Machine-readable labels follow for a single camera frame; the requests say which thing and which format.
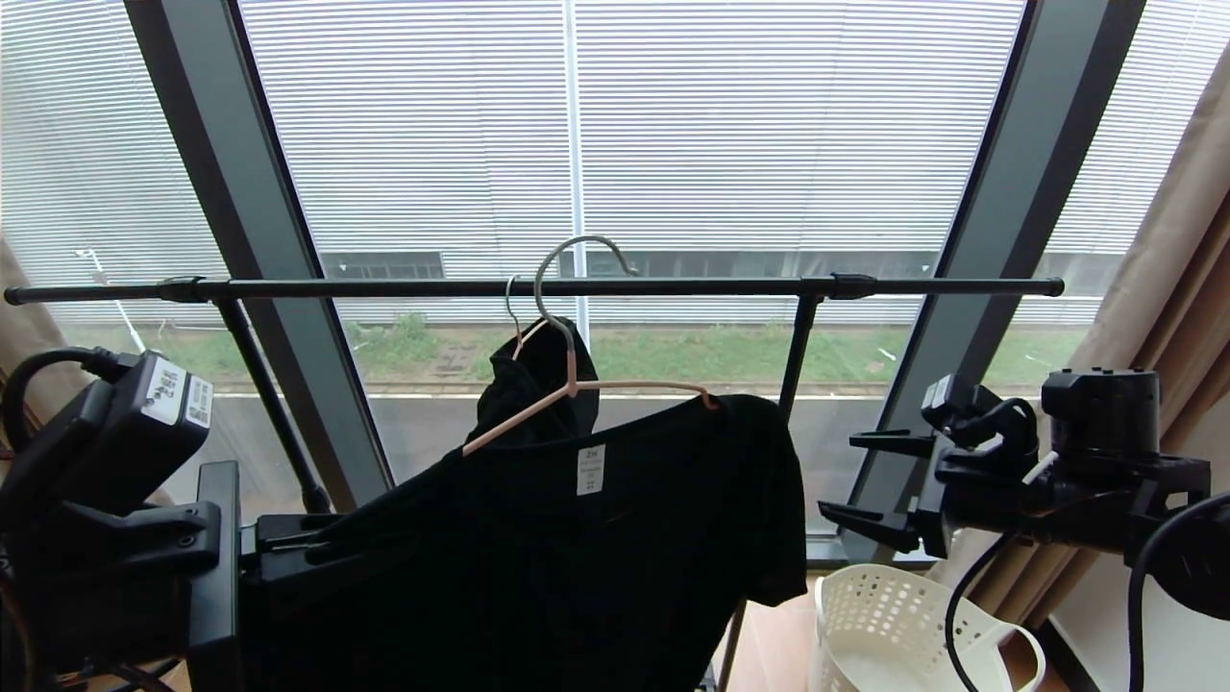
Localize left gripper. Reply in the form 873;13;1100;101
187;459;347;692

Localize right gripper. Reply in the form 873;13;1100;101
818;429;1068;560

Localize black shorts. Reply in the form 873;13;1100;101
466;315;602;451

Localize heap of clothes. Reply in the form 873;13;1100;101
240;392;810;692

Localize pink clothes hanger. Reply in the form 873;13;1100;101
461;235;722;458
504;276;551;364

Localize white laundry basket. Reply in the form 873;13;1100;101
810;563;1048;692

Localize black clothes rack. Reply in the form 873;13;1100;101
5;273;1066;692

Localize beige curtain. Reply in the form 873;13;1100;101
927;43;1230;630
0;240;63;453

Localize window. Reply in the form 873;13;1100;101
0;0;1230;568

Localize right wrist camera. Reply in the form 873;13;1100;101
921;373;1041;455

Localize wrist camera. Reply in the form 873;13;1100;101
0;350;214;525
921;373;1041;455

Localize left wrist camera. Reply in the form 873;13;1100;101
0;350;214;525

